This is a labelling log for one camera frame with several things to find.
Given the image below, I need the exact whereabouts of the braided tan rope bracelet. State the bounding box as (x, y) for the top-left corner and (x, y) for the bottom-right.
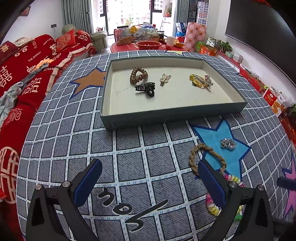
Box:
(189, 143), (227, 176)

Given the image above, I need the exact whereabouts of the silver heart pendant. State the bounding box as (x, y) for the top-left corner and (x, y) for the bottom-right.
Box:
(220, 138), (237, 150)

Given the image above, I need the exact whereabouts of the grey grid star blanket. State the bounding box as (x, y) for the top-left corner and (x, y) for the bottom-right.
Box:
(16, 51), (295, 240)

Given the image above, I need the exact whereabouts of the grey floral crumpled cloth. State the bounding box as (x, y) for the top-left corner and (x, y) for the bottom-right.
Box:
(1, 62), (49, 127)

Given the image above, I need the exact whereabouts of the teal shallow cardboard tray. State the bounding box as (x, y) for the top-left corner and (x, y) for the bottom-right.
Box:
(100, 56), (247, 131)

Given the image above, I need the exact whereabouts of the silver crystal hair clip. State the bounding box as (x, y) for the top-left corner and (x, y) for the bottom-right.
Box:
(204, 75), (213, 88)

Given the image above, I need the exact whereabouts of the black hair claw clip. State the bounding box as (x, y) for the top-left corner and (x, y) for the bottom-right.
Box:
(135, 82), (155, 97)

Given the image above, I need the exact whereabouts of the red wedding bed cover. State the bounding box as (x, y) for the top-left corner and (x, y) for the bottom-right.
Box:
(1, 33), (95, 240)

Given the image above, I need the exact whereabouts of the beige bow hair clip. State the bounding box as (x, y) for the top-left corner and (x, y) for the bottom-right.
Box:
(159, 74), (171, 86)

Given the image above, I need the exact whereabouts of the green potted plant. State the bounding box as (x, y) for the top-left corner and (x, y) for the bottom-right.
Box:
(217, 40), (233, 54)

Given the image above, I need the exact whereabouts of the red round table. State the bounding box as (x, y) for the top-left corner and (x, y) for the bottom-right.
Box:
(110, 43), (185, 53)

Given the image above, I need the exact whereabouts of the red embroidered pillow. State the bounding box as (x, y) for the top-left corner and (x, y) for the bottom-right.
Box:
(56, 29), (76, 53)

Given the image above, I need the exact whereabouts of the beige armchair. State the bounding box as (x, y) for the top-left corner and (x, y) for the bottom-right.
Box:
(61, 24), (108, 53)

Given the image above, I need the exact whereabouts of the red plastic basin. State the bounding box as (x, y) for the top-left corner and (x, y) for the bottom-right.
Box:
(137, 41), (162, 50)

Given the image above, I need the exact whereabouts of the red floral gift box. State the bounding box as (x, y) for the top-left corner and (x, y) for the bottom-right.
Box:
(183, 22), (207, 52)

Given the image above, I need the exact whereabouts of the white mug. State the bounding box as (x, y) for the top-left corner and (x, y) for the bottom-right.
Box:
(166, 37), (175, 47)

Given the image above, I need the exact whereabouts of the green grey curtain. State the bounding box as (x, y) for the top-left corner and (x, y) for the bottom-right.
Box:
(61, 0), (92, 34)

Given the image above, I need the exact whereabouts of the pastel beaded bracelet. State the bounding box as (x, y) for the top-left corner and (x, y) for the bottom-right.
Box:
(205, 174), (246, 217)

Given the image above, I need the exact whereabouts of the yellow gold bracelet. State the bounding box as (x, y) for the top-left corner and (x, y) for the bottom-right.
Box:
(189, 74), (208, 89)

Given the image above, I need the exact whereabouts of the brown spiral hair tie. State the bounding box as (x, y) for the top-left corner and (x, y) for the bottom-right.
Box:
(129, 67), (149, 85)

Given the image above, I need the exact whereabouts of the black wall television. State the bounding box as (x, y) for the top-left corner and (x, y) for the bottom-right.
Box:
(225, 0), (295, 83)

